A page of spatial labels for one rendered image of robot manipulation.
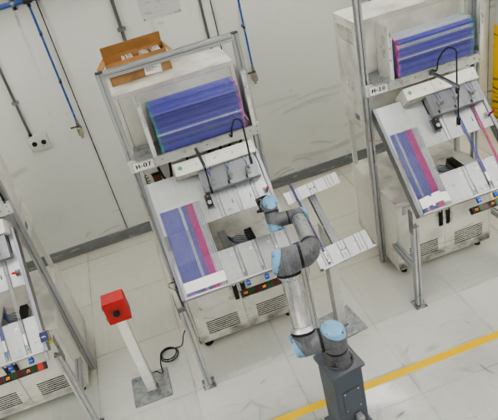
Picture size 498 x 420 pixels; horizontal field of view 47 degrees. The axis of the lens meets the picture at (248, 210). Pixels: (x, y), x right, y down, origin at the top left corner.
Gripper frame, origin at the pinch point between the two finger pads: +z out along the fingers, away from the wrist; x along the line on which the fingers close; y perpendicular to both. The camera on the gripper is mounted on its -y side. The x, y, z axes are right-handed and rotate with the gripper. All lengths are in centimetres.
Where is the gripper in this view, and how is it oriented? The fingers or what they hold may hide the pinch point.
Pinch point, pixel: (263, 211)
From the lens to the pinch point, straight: 331.4
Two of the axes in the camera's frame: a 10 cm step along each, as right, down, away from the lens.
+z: -1.1, 0.8, 9.9
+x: -9.4, 3.2, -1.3
